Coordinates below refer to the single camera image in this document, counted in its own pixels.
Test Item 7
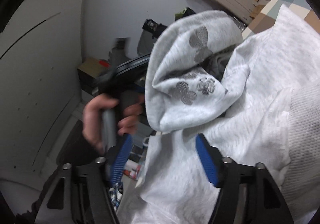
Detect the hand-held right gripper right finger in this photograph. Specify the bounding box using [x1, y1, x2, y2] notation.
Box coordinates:
[195, 134, 292, 224]

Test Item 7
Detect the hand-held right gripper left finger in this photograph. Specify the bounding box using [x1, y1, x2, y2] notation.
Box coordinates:
[34, 134, 133, 224]

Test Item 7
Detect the light grey hoodie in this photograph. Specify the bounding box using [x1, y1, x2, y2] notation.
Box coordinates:
[116, 4, 320, 224]

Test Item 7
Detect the person's left hand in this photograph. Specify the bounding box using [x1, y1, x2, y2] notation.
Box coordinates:
[82, 94, 146, 154]

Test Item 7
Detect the grey rounded board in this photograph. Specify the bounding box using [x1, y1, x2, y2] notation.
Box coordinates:
[137, 30, 157, 58]

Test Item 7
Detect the blue plaid cloth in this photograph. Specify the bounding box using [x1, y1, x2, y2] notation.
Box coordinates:
[107, 181, 124, 212]

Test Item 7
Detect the black printed bag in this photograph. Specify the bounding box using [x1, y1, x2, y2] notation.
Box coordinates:
[142, 19, 167, 39]

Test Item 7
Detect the black wrapped flower bouquet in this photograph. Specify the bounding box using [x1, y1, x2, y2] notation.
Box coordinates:
[174, 7, 198, 20]

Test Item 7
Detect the checked brown blue blanket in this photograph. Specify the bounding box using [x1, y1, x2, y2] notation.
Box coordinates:
[246, 0, 320, 37]

